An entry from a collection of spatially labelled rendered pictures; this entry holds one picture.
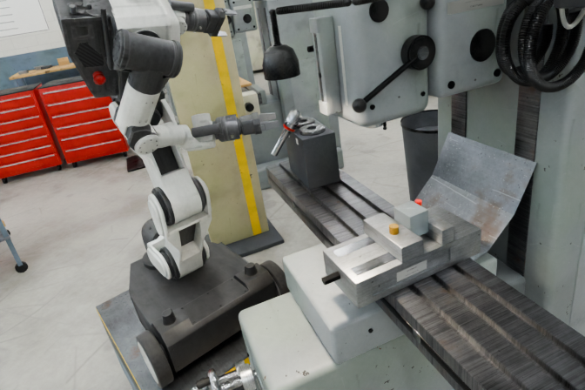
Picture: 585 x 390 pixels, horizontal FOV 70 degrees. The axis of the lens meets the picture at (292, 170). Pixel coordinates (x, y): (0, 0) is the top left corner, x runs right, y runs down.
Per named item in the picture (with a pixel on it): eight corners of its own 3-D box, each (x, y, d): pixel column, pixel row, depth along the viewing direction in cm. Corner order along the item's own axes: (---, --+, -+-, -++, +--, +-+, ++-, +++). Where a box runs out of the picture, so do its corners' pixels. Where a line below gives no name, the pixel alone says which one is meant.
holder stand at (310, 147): (309, 190, 146) (301, 136, 138) (290, 169, 165) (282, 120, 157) (340, 181, 149) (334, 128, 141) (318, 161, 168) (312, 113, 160)
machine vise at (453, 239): (358, 310, 90) (353, 268, 86) (325, 273, 103) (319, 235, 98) (480, 252, 101) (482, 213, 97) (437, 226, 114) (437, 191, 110)
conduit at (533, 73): (527, 104, 81) (536, -12, 73) (466, 90, 95) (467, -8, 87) (595, 84, 86) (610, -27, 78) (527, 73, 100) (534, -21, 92)
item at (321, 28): (326, 116, 95) (315, 18, 86) (319, 112, 98) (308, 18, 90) (342, 111, 96) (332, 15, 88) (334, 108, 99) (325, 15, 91)
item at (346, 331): (337, 368, 101) (332, 331, 96) (285, 286, 131) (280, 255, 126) (498, 294, 115) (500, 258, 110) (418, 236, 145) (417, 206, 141)
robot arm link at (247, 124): (258, 114, 140) (223, 120, 139) (263, 141, 144) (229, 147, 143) (256, 105, 151) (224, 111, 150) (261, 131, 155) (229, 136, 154)
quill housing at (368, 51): (362, 133, 90) (348, -31, 77) (320, 113, 108) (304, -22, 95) (434, 112, 95) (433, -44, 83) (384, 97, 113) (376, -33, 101)
